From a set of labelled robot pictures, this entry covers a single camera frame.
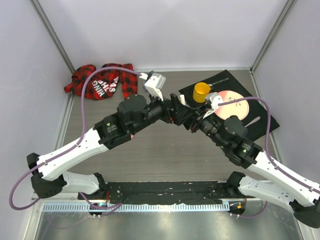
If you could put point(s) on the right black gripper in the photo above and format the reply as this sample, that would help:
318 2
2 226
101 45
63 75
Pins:
198 117

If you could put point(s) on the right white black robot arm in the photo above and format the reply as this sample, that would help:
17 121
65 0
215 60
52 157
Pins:
289 190

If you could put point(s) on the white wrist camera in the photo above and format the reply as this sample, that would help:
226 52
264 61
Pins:
212 100
154 84

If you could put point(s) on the dark handled knife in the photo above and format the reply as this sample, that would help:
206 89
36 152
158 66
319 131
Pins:
218 82

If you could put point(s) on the white nail polish cap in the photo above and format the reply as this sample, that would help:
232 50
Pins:
182 99

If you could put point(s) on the red black plaid shirt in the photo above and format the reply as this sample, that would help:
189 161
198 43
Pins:
102 85

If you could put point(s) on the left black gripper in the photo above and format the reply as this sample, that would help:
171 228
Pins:
174 112

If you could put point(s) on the white cable duct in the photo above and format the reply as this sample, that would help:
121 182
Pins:
133 208

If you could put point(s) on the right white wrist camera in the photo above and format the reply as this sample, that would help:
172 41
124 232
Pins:
212 100

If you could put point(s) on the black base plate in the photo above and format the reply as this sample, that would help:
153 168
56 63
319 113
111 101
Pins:
166 193

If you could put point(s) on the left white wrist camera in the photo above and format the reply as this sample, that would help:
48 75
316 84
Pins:
154 84

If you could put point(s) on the yellow mug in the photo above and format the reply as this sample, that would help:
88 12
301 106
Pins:
200 91

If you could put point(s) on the pink cream plate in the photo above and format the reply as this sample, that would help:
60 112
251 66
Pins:
239 109

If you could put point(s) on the silver fork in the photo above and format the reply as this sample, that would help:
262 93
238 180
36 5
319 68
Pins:
253 121

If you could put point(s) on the blue ceramic jug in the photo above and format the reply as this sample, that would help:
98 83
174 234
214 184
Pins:
148 76

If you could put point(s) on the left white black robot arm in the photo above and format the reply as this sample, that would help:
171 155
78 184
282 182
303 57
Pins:
50 172

